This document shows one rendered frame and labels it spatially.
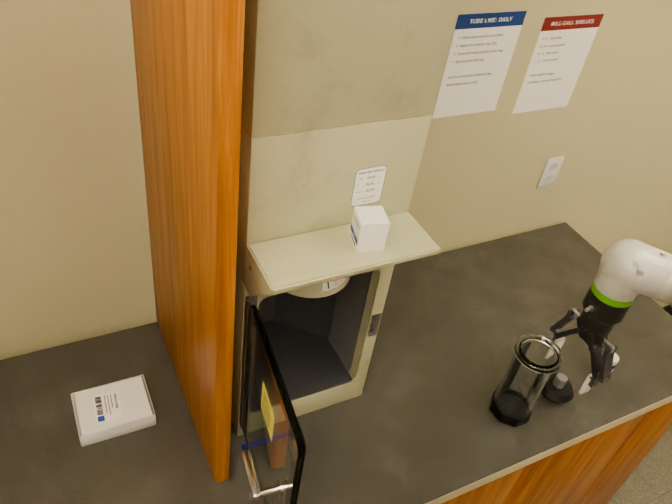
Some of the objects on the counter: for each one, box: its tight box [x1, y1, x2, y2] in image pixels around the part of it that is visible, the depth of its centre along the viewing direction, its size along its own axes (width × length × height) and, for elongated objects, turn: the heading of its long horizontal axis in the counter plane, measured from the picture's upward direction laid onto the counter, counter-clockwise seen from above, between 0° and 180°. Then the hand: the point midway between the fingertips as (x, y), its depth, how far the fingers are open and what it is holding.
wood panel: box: [130, 0, 245, 483], centre depth 103 cm, size 49×3×140 cm, turn 18°
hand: (569, 369), depth 156 cm, fingers open, 11 cm apart
